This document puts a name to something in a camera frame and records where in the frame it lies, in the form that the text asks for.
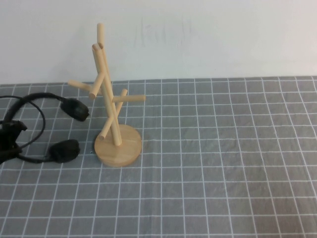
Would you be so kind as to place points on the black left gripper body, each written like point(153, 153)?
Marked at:
point(7, 138)

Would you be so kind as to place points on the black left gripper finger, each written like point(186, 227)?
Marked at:
point(15, 125)
point(8, 153)

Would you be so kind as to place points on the black over-ear headphones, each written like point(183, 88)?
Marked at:
point(74, 109)

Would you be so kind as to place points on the wooden branched headphone stand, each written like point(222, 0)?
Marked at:
point(119, 151)

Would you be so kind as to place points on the grey white-checked tablecloth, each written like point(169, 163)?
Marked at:
point(198, 161)

